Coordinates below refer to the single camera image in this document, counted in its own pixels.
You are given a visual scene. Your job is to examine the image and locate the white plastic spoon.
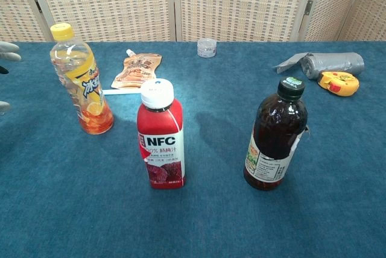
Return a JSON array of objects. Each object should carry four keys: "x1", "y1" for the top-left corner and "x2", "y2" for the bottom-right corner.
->
[{"x1": 101, "y1": 89, "x2": 142, "y2": 96}]

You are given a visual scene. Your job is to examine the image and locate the dark tea bottle black cap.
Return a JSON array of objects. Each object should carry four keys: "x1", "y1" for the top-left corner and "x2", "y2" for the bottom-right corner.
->
[{"x1": 242, "y1": 77, "x2": 311, "y2": 192}]

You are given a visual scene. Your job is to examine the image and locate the blue felt tablecloth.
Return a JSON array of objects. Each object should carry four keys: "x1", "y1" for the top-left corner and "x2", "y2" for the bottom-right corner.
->
[{"x1": 0, "y1": 40, "x2": 386, "y2": 258}]

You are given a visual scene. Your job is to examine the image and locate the red NFC juice bottle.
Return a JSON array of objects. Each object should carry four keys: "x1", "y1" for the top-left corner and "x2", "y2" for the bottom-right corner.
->
[{"x1": 136, "y1": 78, "x2": 186, "y2": 190}]

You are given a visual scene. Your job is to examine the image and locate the iced tea bottle yellow cap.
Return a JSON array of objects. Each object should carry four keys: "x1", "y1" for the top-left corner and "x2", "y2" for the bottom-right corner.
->
[{"x1": 49, "y1": 22, "x2": 115, "y2": 136}]

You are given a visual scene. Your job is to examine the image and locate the grey duct tape roll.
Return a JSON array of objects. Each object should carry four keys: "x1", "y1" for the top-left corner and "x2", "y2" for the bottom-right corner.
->
[{"x1": 273, "y1": 52, "x2": 365, "y2": 80}]

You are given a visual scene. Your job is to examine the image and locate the orange spout pouch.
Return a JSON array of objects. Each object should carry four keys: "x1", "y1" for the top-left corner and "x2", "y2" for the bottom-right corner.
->
[{"x1": 110, "y1": 48, "x2": 163, "y2": 90}]

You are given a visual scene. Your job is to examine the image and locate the yellow tape measure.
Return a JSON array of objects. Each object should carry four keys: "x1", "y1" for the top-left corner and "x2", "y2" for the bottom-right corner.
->
[{"x1": 317, "y1": 71, "x2": 361, "y2": 97}]

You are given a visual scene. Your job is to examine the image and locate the small clear plastic jar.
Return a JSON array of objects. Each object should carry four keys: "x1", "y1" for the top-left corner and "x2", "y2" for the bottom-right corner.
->
[{"x1": 197, "y1": 38, "x2": 217, "y2": 58}]

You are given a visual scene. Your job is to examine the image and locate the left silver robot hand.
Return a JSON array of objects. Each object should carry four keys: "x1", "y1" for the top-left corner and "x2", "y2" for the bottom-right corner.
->
[{"x1": 0, "y1": 40, "x2": 22, "y2": 116}]

